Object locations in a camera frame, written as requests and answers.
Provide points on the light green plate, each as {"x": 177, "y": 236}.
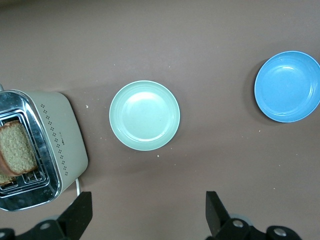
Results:
{"x": 144, "y": 115}

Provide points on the beige chrome toaster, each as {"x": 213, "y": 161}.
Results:
{"x": 65, "y": 125}

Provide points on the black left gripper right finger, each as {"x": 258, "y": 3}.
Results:
{"x": 217, "y": 220}

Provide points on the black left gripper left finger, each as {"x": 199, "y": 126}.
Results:
{"x": 75, "y": 215}

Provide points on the brown toast bread slice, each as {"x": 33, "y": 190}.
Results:
{"x": 17, "y": 147}
{"x": 3, "y": 178}

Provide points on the blue plate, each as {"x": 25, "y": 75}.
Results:
{"x": 287, "y": 87}

